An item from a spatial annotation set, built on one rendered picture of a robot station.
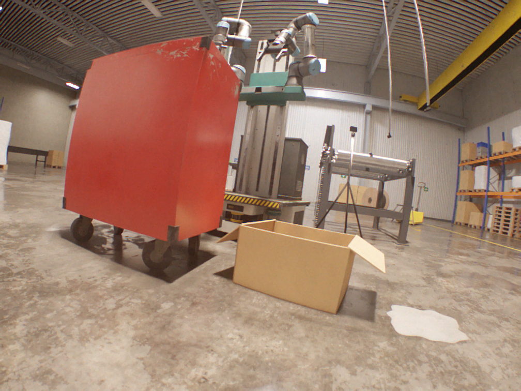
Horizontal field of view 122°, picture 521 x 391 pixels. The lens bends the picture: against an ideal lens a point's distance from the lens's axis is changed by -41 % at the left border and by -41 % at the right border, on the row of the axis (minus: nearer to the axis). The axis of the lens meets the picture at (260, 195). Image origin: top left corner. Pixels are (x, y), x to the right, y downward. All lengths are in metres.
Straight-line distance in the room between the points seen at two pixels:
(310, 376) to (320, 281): 0.37
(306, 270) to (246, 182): 1.27
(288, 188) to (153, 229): 1.33
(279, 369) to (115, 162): 0.92
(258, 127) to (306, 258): 1.42
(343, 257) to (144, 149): 0.80
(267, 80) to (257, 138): 0.50
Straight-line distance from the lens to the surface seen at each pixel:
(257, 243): 0.91
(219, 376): 0.55
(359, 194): 10.60
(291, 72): 1.90
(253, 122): 2.04
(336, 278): 0.83
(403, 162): 2.78
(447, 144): 15.91
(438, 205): 15.19
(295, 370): 0.60
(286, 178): 2.01
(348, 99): 13.74
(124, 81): 1.16
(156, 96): 0.99
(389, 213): 2.73
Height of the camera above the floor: 0.39
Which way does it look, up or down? 2 degrees down
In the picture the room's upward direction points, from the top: 8 degrees clockwise
